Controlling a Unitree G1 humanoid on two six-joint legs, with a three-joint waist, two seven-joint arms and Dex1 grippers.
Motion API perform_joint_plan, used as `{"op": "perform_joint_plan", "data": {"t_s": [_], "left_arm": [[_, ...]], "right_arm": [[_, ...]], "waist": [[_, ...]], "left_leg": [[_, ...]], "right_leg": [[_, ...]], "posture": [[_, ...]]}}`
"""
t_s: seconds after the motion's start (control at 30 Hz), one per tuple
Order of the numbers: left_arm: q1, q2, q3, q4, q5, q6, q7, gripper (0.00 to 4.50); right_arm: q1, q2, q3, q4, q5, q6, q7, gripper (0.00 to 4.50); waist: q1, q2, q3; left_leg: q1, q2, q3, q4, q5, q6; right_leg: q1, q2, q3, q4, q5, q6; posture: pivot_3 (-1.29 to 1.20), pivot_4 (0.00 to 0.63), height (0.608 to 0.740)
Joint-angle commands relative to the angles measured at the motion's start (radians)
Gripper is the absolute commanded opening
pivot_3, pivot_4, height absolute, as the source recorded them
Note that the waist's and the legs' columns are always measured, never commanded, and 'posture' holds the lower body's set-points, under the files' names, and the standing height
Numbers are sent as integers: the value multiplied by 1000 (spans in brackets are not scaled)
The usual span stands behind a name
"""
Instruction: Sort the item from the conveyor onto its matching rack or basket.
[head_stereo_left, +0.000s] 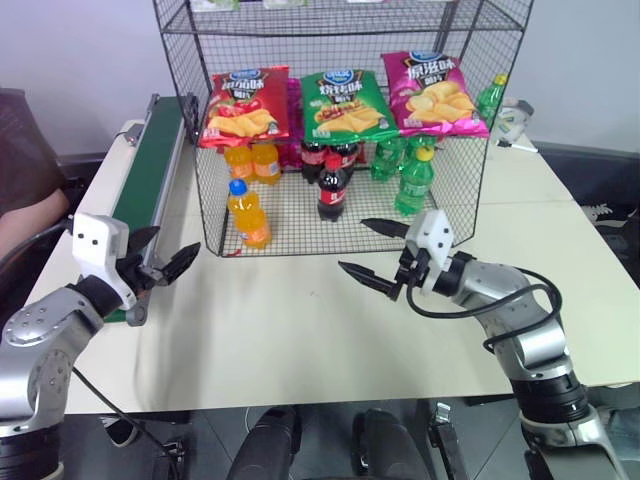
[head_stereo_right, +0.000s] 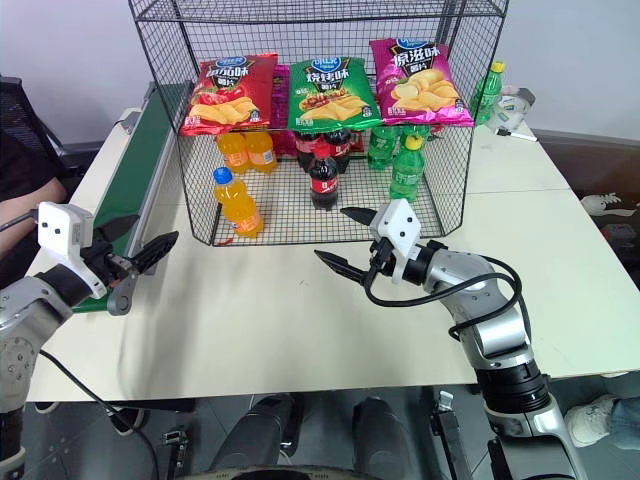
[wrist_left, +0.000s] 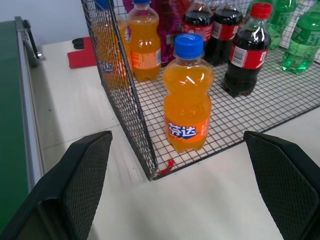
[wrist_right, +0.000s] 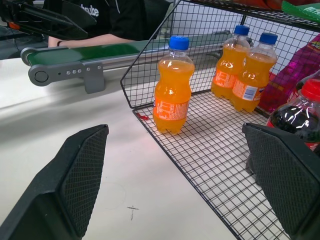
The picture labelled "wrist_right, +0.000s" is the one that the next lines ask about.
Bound cola bottle red cap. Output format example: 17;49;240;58
266;78;320;151
286;69;320;106

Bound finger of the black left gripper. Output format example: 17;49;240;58
21;1;98;26
8;18;89;41

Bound magenta snack bag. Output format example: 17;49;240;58
257;33;320;118

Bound orange soda bottle blue cap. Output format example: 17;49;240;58
152;35;195;135
229;32;279;113
211;24;252;100

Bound black wire basket shelf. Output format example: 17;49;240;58
119;0;320;240

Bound person in black shirt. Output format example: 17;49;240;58
43;0;173;41

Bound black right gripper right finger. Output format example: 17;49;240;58
241;122;320;240

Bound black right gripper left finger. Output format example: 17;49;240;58
0;124;109;240

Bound green snack packet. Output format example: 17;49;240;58
281;0;320;23

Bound orange red snack packet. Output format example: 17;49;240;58
234;0;284;11

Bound green conveyor belt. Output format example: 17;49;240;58
26;33;227;66
20;29;252;95

